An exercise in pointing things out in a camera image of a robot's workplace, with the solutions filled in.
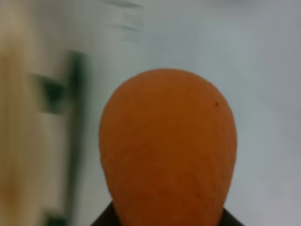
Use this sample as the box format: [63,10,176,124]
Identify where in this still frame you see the orange mandarin fruit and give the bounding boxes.
[99,69,237,226]

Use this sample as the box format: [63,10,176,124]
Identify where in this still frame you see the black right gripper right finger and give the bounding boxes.
[218,208,244,226]

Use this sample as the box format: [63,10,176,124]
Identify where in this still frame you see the cream linen bag green handles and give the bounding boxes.
[0,0,87,226]

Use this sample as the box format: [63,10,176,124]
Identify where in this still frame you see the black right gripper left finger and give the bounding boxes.
[91,202,121,226]

